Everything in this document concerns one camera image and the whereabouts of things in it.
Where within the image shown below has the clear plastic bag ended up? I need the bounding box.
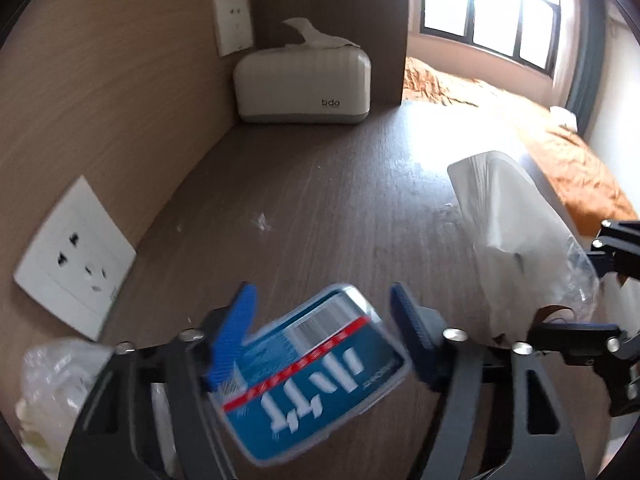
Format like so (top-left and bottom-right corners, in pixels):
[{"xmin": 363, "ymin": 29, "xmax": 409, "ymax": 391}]
[{"xmin": 21, "ymin": 338, "xmax": 117, "ymax": 456}]

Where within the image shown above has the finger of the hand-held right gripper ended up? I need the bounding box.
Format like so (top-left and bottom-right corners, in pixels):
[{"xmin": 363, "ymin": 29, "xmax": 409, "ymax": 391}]
[
  {"xmin": 530, "ymin": 321, "xmax": 640, "ymax": 367},
  {"xmin": 587, "ymin": 219, "xmax": 640, "ymax": 281}
]

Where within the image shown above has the black-framed window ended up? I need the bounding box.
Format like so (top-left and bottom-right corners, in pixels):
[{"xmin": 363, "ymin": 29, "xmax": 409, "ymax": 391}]
[{"xmin": 419, "ymin": 0, "xmax": 562, "ymax": 75}]

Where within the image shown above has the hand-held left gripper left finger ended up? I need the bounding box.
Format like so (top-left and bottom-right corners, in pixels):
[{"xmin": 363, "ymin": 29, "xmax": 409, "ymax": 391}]
[{"xmin": 57, "ymin": 284, "xmax": 258, "ymax": 480}]

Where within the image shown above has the white tissue sheet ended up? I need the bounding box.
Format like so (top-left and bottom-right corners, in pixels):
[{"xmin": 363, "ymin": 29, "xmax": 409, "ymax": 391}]
[{"xmin": 282, "ymin": 17, "xmax": 362, "ymax": 52}]

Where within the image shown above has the white tissue paper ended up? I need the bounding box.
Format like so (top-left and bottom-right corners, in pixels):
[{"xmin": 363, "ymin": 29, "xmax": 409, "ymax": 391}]
[{"xmin": 447, "ymin": 150, "xmax": 586, "ymax": 350}]

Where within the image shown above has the orange blanket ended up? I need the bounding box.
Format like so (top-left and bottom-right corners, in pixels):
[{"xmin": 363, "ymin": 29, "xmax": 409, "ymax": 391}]
[{"xmin": 402, "ymin": 56, "xmax": 640, "ymax": 235}]

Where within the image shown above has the grey-blue curtain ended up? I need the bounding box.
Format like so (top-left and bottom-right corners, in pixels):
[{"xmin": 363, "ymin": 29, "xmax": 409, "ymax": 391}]
[{"xmin": 564, "ymin": 0, "xmax": 611, "ymax": 137}]

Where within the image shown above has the white wall socket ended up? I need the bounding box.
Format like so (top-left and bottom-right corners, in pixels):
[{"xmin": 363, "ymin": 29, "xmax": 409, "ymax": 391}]
[
  {"xmin": 13, "ymin": 175, "xmax": 138, "ymax": 342},
  {"xmin": 212, "ymin": 0, "xmax": 254, "ymax": 57}
]

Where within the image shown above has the white tissue box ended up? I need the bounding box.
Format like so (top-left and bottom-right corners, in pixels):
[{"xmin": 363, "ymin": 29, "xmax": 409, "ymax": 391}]
[{"xmin": 232, "ymin": 45, "xmax": 372, "ymax": 125}]

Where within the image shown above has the clear plastic wrapper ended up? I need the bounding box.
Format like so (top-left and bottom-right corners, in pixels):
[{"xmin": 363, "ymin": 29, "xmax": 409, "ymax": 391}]
[{"xmin": 565, "ymin": 237, "xmax": 600, "ymax": 323}]

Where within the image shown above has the blue tin box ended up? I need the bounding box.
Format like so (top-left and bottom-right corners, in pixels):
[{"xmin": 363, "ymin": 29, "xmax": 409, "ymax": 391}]
[{"xmin": 209, "ymin": 283, "xmax": 412, "ymax": 467}]

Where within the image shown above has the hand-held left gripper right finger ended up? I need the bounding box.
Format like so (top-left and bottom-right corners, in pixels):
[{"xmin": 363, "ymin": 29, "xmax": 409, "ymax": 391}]
[{"xmin": 390, "ymin": 284, "xmax": 586, "ymax": 480}]

